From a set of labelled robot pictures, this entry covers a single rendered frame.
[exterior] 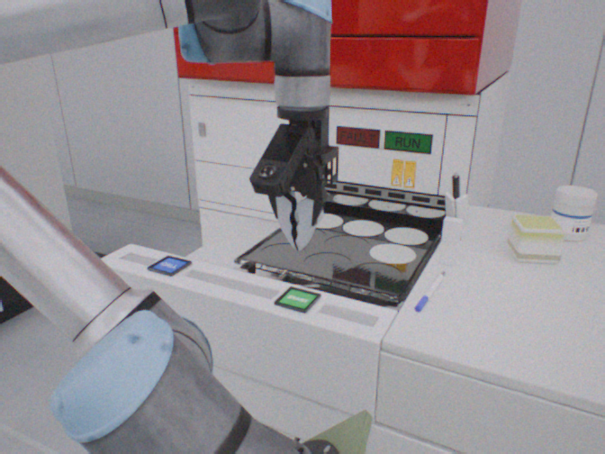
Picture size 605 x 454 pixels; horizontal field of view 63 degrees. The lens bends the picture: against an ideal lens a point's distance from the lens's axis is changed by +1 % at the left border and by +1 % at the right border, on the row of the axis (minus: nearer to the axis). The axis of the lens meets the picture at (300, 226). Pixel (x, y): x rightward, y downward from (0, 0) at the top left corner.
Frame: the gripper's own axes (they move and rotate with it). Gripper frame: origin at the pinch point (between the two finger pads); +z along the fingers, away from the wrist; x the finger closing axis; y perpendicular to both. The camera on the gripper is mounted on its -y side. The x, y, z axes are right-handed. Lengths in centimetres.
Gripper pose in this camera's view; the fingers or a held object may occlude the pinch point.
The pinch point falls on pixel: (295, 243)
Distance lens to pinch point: 73.6
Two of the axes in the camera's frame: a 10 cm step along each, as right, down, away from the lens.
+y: 4.7, -3.4, 8.2
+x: -8.8, -1.8, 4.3
